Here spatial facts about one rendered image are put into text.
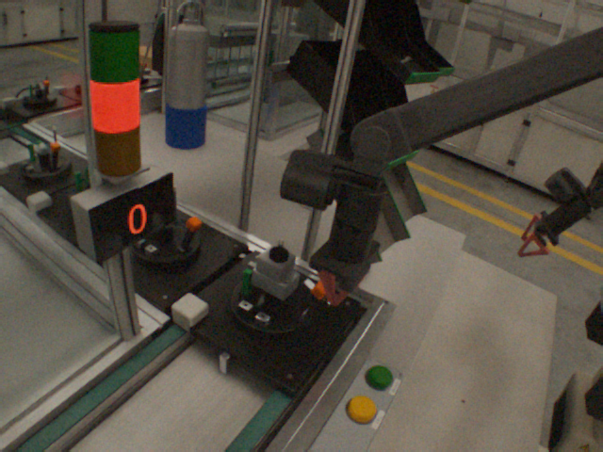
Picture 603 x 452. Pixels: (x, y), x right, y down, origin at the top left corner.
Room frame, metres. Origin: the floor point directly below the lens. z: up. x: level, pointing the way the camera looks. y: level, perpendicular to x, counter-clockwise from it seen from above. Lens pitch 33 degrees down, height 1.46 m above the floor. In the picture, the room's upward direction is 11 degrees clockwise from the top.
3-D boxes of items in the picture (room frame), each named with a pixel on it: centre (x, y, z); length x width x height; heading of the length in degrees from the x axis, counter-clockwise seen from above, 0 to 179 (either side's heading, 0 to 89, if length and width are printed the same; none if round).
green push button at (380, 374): (0.38, -0.16, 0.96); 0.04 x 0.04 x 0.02
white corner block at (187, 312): (0.44, 0.15, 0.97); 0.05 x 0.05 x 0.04; 65
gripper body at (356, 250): (0.44, -0.07, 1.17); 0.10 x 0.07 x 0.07; 156
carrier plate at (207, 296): (0.49, 0.02, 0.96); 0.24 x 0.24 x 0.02; 65
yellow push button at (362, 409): (0.32, -0.13, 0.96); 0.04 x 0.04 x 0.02
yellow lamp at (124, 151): (0.36, 0.21, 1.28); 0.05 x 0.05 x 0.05
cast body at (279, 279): (0.49, 0.03, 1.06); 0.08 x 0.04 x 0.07; 65
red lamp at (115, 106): (0.36, 0.21, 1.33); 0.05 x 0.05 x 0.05
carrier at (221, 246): (0.59, 0.26, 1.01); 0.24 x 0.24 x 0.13; 65
